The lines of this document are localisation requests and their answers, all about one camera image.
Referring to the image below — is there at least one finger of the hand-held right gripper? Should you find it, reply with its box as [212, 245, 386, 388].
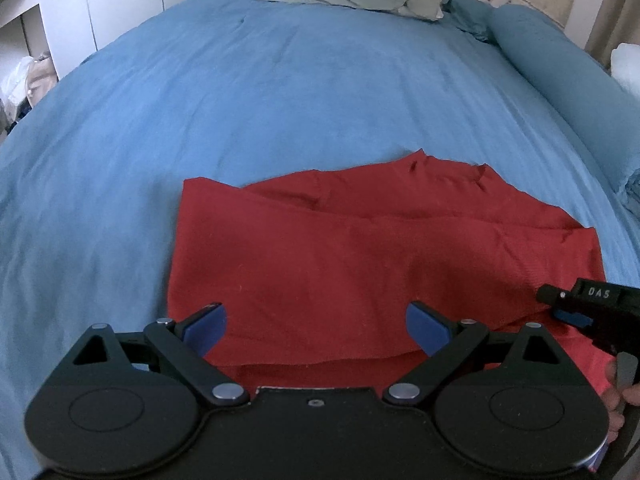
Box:
[537, 283, 577, 307]
[553, 309, 592, 332]

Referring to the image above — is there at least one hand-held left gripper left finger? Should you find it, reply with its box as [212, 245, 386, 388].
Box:
[74, 302, 251, 407]

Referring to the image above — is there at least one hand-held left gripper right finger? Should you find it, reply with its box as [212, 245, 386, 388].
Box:
[382, 301, 564, 407]

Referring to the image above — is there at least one red garment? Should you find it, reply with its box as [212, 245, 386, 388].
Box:
[167, 148, 620, 397]

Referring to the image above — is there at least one person's right hand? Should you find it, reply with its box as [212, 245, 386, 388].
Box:
[602, 357, 640, 437]

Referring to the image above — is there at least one rolled blue blanket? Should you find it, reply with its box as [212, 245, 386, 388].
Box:
[444, 0, 640, 207]

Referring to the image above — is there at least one blue bed duvet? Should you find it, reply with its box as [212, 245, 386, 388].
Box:
[0, 0, 640, 480]

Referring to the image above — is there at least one white cushion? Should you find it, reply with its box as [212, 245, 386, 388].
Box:
[610, 42, 640, 92]

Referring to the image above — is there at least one beige curtain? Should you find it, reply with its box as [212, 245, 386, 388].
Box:
[584, 0, 640, 63]

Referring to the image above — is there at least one beige cloth bag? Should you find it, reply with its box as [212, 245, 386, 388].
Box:
[24, 51, 60, 107]

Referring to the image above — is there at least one white plastic bag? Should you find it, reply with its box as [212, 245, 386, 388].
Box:
[0, 55, 37, 113]

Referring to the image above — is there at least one white cupboard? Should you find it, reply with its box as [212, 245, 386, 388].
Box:
[0, 0, 207, 82]

